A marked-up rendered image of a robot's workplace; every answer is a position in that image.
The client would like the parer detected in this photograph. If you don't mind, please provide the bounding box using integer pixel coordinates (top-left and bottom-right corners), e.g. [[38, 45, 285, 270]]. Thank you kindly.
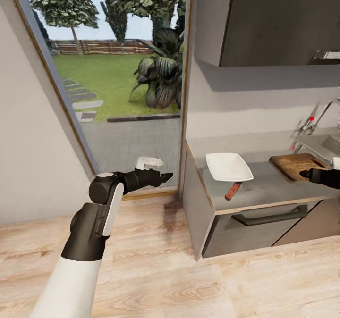
[[225, 182, 243, 200]]

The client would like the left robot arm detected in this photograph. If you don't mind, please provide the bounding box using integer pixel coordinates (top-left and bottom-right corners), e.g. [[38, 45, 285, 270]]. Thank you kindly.
[[28, 156, 174, 318]]

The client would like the bowl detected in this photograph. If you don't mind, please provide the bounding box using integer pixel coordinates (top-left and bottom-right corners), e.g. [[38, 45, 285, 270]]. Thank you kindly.
[[206, 153, 254, 183]]

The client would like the cutting board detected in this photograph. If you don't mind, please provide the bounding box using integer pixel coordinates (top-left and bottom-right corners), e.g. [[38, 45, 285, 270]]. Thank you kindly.
[[270, 153, 329, 181]]

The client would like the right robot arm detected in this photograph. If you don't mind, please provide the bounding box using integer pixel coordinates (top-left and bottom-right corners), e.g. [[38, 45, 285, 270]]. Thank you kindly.
[[299, 158, 340, 190]]

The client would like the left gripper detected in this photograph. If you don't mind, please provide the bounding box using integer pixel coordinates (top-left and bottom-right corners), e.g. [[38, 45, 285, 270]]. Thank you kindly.
[[131, 168, 174, 190]]

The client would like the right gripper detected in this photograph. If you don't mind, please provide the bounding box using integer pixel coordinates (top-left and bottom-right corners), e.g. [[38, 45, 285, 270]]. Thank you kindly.
[[299, 168, 340, 190]]

